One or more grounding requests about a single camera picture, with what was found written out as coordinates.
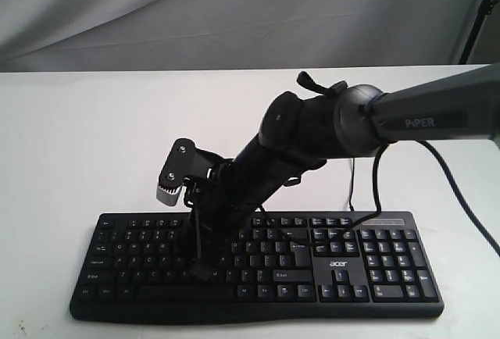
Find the black acer keyboard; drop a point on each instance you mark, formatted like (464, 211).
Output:
(303, 265)

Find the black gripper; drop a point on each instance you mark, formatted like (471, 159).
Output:
(221, 203)

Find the grey backdrop cloth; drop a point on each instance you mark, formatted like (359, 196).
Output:
(115, 35)

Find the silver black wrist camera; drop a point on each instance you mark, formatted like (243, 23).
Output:
(176, 167)

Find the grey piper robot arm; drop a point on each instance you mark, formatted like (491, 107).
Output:
(338, 122)

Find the black light stand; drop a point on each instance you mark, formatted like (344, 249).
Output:
(484, 9)

